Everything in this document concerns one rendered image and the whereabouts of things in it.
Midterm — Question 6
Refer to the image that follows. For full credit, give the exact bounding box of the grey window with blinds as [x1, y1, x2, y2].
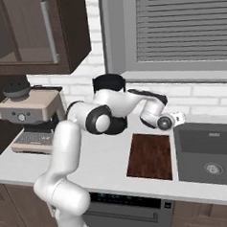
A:
[98, 0, 227, 92]

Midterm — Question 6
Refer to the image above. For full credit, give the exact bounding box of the brown base cabinet drawer front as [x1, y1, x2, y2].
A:
[169, 195, 227, 227]

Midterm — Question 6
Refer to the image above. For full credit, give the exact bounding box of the dark wood cutting board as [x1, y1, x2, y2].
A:
[123, 130, 174, 185]

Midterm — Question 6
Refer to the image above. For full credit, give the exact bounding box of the grey kitchen sink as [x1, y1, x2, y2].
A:
[172, 119, 227, 192]

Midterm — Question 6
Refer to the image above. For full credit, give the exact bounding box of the beige espresso coffee machine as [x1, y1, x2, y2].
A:
[0, 76, 68, 159]

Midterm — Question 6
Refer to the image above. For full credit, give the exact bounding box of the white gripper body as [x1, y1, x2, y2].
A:
[171, 110, 188, 127]

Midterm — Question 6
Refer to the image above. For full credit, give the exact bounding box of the dark brown wall cabinet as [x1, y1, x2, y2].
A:
[0, 0, 94, 80]

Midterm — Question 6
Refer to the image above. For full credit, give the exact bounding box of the grey dishwasher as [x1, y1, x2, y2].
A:
[79, 185, 177, 227]

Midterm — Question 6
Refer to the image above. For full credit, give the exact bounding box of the grey cabinet door handle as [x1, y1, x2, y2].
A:
[39, 0, 61, 65]

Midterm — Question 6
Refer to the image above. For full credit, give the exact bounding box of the brown base cabinet door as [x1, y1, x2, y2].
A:
[0, 178, 60, 227]

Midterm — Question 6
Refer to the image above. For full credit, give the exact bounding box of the glass wall cabinet door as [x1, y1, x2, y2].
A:
[0, 0, 66, 69]

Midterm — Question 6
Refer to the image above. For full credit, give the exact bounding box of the grey dishwasher handle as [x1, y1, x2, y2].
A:
[88, 205, 160, 227]

